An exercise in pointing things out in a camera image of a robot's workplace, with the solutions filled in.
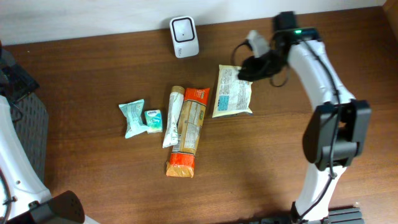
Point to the yellow snack chip bag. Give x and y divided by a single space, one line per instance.
233 95

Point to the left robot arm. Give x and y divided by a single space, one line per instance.
24 197

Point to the orange long pasta packet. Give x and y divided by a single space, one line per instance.
192 115

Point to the grey plastic mesh basket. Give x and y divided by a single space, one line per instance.
28 112

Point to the pale green packet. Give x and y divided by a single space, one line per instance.
133 113

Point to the small green tissue pack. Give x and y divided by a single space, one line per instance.
154 121

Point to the white barcode scanner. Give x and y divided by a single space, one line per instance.
184 36

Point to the white beige tube packet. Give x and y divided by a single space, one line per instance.
175 107

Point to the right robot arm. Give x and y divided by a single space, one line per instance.
337 129

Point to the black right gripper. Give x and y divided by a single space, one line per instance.
259 66

